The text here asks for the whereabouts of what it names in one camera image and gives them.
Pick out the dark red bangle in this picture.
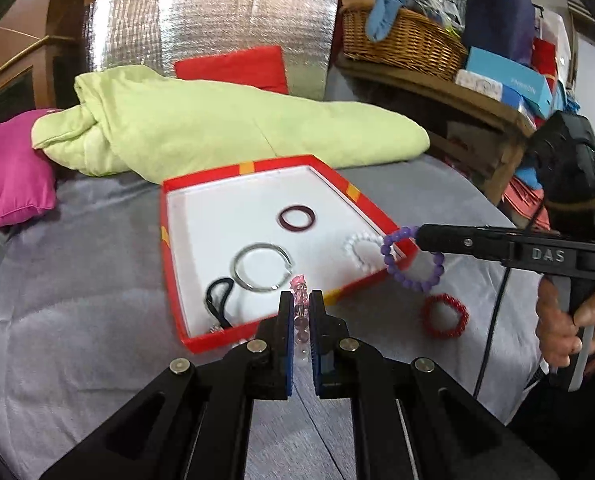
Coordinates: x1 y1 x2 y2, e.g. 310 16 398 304
277 204 315 233

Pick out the white bead bracelet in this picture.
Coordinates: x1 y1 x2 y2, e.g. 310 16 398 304
342 234 385 273

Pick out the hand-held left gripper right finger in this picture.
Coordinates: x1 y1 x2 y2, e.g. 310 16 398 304
308 289 573 480

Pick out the navy bag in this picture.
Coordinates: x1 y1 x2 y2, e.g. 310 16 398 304
462 0 537 68

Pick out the blue cardboard box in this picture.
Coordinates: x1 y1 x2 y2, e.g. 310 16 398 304
465 46 553 118

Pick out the red bead bracelet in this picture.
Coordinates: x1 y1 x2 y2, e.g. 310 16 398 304
421 293 469 338

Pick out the white patterned box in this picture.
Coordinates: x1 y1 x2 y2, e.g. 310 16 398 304
455 69 504 102

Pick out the light green blanket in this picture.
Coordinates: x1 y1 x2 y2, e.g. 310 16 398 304
31 65 431 183

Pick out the silver foil mat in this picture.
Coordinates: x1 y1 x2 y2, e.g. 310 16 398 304
84 0 339 102

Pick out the person's right hand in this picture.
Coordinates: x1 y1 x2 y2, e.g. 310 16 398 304
536 277 595 373

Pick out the grey blanket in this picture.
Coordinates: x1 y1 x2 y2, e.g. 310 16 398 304
0 152 548 480

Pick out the blue cloth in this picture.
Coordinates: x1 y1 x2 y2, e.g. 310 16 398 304
366 0 418 43

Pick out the red paper bag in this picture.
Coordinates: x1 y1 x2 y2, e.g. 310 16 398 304
532 37 561 76

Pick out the wooden shelf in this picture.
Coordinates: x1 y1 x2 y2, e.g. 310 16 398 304
335 55 535 206

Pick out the purple bead bracelet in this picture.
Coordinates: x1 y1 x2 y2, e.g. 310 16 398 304
380 226 445 292

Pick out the wooden cabinet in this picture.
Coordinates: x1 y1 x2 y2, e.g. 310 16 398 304
0 0 143 136

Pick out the magenta pillow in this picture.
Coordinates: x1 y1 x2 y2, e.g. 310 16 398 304
0 109 60 228

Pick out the red gift bag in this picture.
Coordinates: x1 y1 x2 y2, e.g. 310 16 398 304
500 175 551 231

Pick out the red pillow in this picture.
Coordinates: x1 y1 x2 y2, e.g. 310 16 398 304
174 45 290 96

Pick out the wicker basket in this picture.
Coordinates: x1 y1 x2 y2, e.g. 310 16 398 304
341 7 469 82

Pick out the black cable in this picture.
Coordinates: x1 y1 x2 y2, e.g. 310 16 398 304
472 200 548 398

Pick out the red jewelry box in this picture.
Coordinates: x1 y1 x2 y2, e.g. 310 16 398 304
160 155 418 356

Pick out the black cord necklace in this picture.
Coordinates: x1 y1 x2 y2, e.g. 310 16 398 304
206 277 240 333

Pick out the pink crystal bracelet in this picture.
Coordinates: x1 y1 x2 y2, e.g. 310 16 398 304
290 274 311 366

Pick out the silver bangle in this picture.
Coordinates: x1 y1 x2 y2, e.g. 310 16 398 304
230 243 294 292

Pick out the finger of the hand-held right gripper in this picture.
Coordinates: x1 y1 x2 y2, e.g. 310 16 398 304
416 224 517 264

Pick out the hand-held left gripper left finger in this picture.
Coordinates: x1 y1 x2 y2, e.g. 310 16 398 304
40 290 298 480

